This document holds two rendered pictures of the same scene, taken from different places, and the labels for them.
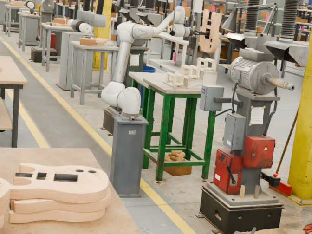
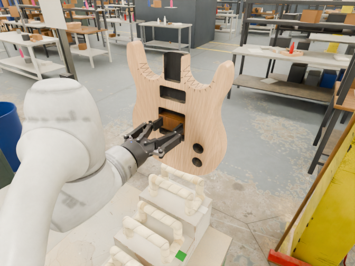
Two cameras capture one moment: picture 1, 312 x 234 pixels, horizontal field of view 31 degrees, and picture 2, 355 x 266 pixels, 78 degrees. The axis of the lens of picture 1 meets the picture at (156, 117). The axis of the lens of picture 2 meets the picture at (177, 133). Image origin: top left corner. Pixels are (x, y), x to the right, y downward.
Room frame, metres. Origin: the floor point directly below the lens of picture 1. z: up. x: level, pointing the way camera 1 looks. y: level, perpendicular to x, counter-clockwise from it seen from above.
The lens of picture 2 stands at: (5.16, -0.09, 1.82)
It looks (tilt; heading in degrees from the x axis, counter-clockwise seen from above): 33 degrees down; 324
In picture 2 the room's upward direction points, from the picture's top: straight up
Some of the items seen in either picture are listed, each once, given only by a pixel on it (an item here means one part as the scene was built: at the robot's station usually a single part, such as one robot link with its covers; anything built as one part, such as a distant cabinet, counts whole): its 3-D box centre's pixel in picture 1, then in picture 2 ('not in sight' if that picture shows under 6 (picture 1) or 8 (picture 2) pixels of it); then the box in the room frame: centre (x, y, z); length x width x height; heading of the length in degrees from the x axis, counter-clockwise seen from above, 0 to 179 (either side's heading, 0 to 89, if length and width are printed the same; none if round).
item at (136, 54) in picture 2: (206, 14); (140, 59); (5.78, -0.40, 1.64); 0.07 x 0.04 x 0.10; 21
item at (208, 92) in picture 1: (217, 103); not in sight; (4.53, -0.49, 0.99); 0.24 x 0.21 x 0.26; 22
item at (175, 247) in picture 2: (194, 76); (174, 248); (5.51, -0.33, 1.04); 0.11 x 0.03 x 0.03; 112
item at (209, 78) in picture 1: (204, 78); (175, 210); (5.65, -0.44, 1.02); 0.27 x 0.15 x 0.17; 22
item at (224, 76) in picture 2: (217, 17); (217, 77); (5.54, -0.50, 1.63); 0.07 x 0.04 x 0.09; 21
